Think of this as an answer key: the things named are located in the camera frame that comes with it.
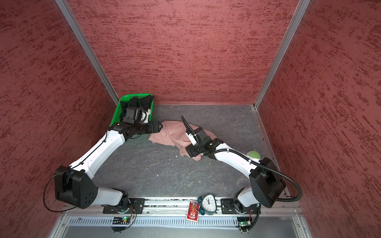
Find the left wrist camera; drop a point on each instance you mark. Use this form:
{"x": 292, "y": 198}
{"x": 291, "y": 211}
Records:
{"x": 135, "y": 115}

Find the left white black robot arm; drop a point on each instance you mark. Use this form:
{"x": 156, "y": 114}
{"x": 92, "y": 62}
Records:
{"x": 74, "y": 184}

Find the pink shorts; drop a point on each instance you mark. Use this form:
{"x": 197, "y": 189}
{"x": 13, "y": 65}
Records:
{"x": 173, "y": 133}

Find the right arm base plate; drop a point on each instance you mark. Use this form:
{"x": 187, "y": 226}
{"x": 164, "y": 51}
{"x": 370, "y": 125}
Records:
{"x": 233, "y": 206}

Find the white teal alarm clock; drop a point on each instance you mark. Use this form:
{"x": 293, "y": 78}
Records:
{"x": 207, "y": 204}

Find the left aluminium corner post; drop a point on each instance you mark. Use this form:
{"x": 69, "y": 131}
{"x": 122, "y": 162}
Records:
{"x": 82, "y": 39}

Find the right aluminium corner post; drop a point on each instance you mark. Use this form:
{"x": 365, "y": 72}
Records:
{"x": 288, "y": 36}

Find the green plastic basket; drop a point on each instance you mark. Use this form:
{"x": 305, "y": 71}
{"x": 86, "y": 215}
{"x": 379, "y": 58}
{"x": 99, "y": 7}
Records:
{"x": 116, "y": 118}

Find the aluminium corner post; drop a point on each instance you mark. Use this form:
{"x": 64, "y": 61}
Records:
{"x": 82, "y": 39}
{"x": 288, "y": 36}

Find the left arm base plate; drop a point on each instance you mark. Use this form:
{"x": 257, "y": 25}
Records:
{"x": 126, "y": 206}

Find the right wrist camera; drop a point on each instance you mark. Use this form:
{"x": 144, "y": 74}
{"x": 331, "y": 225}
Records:
{"x": 199, "y": 135}

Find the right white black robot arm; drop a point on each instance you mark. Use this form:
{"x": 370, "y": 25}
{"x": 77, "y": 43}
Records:
{"x": 266, "y": 182}

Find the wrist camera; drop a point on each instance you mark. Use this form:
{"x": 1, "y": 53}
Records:
{"x": 199, "y": 135}
{"x": 135, "y": 115}

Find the right small circuit board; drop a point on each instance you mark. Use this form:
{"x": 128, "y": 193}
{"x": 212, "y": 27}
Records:
{"x": 244, "y": 222}

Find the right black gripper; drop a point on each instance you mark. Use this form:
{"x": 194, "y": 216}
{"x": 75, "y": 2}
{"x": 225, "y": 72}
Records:
{"x": 192, "y": 151}

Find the black shorts in basket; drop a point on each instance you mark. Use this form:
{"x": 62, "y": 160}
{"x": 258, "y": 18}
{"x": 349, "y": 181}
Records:
{"x": 135, "y": 100}

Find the small circuit board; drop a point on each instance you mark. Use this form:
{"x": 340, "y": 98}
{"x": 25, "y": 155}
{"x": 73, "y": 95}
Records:
{"x": 244, "y": 222}
{"x": 120, "y": 221}

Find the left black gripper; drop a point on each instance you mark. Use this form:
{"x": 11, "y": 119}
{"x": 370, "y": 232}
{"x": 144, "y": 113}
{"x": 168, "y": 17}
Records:
{"x": 151, "y": 130}

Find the red card packet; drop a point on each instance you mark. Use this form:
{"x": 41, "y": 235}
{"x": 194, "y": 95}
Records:
{"x": 193, "y": 211}

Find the aluminium front rail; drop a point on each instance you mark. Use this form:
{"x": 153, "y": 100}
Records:
{"x": 170, "y": 212}

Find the left small circuit board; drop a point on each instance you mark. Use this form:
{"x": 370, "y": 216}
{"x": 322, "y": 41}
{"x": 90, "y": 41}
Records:
{"x": 120, "y": 221}

